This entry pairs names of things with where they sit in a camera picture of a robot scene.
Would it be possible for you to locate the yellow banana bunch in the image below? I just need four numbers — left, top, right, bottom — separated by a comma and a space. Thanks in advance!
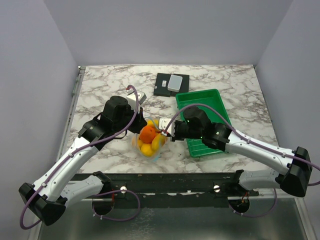
147, 119, 159, 129

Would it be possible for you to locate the orange fruit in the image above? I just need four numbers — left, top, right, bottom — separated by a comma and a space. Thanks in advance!
139, 125, 156, 144

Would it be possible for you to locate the green plastic tray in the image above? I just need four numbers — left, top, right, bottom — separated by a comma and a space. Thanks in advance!
175, 89, 231, 158

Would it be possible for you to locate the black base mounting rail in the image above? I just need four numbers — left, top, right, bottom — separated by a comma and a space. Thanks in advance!
74, 169, 260, 208

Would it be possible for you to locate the clear zip top bag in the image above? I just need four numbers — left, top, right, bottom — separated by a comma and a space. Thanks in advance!
131, 116, 168, 162

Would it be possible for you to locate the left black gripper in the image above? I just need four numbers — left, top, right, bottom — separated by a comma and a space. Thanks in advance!
114, 104, 149, 134

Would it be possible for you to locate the yellow peach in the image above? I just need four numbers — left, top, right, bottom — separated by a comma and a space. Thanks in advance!
131, 137, 144, 149

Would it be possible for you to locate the grey translucent small case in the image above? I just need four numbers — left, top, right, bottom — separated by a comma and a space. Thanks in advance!
167, 75, 183, 93

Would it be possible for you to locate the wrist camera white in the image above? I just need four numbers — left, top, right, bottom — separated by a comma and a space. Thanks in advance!
158, 118, 175, 137
126, 90, 148, 107

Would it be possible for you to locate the black flat box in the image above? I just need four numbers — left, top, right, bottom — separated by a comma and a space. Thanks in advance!
153, 73, 190, 97

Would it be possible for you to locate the yellow lemon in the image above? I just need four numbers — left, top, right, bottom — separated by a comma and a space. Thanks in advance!
140, 143, 155, 157

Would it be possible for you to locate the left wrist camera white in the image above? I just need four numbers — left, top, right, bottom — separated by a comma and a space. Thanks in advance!
126, 90, 148, 107

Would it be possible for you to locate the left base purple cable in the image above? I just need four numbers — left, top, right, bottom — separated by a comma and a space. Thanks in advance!
92, 188, 141, 222

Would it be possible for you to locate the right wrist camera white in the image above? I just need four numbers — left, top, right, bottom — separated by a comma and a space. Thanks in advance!
158, 118, 175, 137

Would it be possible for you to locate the orange yellow mango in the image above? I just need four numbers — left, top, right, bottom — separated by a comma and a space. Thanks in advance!
151, 133, 166, 152

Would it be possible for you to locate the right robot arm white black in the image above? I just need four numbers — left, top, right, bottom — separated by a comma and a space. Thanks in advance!
163, 103, 313, 197

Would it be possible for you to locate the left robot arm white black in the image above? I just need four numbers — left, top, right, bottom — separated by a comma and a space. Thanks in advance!
18, 92, 147, 230

